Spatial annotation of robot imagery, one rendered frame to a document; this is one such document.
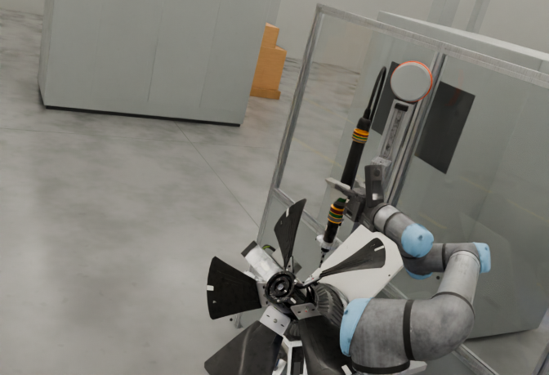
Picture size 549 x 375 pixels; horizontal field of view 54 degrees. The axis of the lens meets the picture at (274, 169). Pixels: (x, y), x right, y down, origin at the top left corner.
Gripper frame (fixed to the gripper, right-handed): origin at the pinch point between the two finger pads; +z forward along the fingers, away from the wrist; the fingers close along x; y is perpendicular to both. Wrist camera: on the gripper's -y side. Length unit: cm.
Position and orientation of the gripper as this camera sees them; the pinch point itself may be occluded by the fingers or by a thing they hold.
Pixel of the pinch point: (340, 177)
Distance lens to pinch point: 161.3
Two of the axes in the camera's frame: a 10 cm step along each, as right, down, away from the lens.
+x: 8.3, 0.0, 5.6
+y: -2.3, 9.1, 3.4
